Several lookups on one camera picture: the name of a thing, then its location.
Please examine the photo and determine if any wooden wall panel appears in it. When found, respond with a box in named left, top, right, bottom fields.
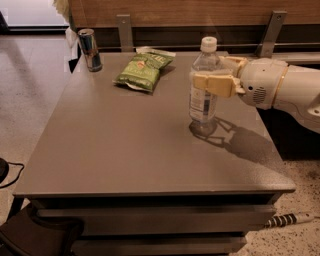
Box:
left=68, top=0, right=320, bottom=28

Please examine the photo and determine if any green chip bag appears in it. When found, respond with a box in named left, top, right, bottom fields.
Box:
left=114, top=47, right=176, bottom=92

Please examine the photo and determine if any black white striped cable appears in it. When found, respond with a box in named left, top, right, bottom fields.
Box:
left=264, top=211, right=316, bottom=229

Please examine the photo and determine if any metal wall bracket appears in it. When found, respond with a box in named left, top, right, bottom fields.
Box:
left=256, top=10, right=287, bottom=58
left=116, top=14, right=134, bottom=52

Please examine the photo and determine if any black round floor object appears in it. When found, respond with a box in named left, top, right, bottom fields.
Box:
left=0, top=158, right=9, bottom=183

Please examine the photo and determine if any right metal wall bracket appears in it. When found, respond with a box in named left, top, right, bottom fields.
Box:
left=256, top=10, right=287, bottom=58

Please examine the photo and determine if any grey drawer cabinet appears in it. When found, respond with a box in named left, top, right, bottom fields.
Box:
left=14, top=53, right=295, bottom=256

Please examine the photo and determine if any left metal wall bracket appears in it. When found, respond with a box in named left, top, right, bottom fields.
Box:
left=116, top=14, right=134, bottom=52

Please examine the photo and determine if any black cable on floor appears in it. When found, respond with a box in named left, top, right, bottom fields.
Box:
left=0, top=161, right=26, bottom=190

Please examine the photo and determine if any silver blue drink can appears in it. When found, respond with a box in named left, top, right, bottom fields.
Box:
left=78, top=28, right=102, bottom=72

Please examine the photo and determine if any clear plastic water bottle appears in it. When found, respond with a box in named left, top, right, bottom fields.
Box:
left=189, top=36, right=222, bottom=136

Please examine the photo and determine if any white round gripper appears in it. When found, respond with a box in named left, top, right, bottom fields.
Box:
left=192, top=56, right=288, bottom=110

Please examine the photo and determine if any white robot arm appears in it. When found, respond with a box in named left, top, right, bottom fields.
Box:
left=190, top=56, right=320, bottom=133

